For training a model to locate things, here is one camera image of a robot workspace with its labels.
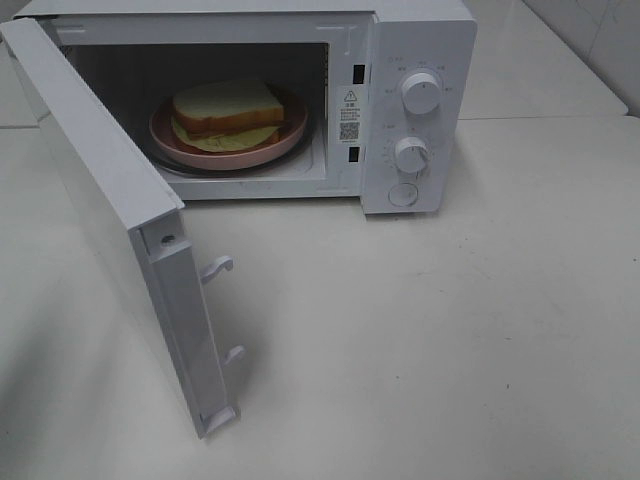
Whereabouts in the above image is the white upper microwave knob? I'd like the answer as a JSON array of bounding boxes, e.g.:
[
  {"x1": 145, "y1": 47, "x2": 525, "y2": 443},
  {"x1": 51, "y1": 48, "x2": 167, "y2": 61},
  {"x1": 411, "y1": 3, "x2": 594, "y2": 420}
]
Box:
[{"x1": 401, "y1": 71, "x2": 442, "y2": 115}]

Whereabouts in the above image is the white lower microwave knob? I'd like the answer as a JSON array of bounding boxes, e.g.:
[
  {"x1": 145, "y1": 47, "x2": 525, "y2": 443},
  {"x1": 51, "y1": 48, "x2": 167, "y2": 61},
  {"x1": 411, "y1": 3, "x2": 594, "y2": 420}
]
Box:
[{"x1": 394, "y1": 137, "x2": 430, "y2": 174}]

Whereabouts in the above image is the round door release button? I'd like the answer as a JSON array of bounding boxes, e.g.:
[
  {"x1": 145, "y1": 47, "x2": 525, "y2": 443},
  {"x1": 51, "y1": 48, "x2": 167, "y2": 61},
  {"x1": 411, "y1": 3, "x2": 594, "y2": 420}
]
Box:
[{"x1": 388, "y1": 183, "x2": 419, "y2": 207}]

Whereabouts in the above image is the white microwave knob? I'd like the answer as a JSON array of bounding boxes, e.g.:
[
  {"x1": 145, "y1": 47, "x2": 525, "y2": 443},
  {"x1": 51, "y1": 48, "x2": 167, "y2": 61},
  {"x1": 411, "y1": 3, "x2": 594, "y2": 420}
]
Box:
[
  {"x1": 401, "y1": 71, "x2": 442, "y2": 115},
  {"x1": 394, "y1": 137, "x2": 430, "y2": 174}
]

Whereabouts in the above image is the pink round plate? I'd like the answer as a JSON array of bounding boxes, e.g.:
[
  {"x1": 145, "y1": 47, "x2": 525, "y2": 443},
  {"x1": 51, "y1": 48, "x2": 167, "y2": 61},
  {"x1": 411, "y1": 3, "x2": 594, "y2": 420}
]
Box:
[{"x1": 149, "y1": 88, "x2": 310, "y2": 171}]

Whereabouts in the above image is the white bread sandwich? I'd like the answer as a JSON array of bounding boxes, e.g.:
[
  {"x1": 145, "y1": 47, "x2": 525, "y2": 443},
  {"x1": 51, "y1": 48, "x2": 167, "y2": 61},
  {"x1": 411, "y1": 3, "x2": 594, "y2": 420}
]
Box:
[{"x1": 171, "y1": 78, "x2": 284, "y2": 139}]

